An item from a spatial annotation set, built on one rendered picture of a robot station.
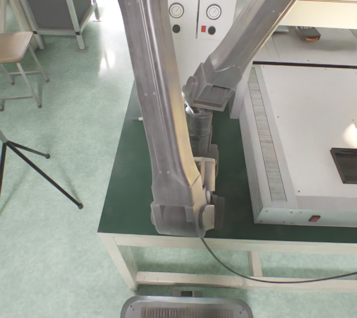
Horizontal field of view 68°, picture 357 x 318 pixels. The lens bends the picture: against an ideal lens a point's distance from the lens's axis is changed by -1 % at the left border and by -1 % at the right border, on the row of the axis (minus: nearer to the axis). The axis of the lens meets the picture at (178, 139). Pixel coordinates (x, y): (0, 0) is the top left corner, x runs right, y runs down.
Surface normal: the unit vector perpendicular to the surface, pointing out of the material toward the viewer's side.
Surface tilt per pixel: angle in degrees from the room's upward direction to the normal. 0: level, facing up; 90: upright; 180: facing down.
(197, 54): 90
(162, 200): 62
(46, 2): 90
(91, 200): 0
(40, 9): 90
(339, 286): 0
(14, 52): 6
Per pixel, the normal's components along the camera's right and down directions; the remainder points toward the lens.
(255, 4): -0.91, -0.05
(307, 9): -0.04, 0.76
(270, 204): 0.01, -0.65
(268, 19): 0.13, 0.84
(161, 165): -0.37, 0.30
